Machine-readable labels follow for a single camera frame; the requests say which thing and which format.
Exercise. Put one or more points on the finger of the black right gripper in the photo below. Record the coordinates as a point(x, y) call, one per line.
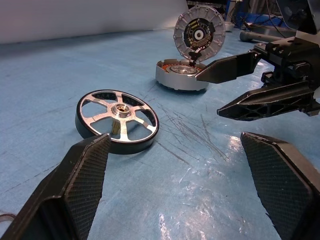
point(227, 68)
point(270, 101)

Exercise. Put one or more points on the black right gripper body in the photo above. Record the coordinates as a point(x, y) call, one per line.
point(292, 56)

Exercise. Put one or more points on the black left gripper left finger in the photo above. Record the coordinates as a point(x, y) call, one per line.
point(75, 190)

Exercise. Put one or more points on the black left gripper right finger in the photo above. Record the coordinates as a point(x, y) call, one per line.
point(280, 185)

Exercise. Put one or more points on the black rimmed silver spoked rotor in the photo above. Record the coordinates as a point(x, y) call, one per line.
point(100, 118)

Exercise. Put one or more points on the silver motor cover with circuit board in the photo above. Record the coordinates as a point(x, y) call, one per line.
point(200, 33)

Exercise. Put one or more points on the silver motor stator housing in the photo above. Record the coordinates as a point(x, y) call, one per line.
point(175, 81)

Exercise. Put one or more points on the grey cylindrical bar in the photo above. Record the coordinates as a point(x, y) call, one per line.
point(257, 37)

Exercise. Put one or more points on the blue crate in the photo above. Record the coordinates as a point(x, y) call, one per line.
point(262, 20)

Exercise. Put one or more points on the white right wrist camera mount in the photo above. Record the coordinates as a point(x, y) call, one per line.
point(308, 39)

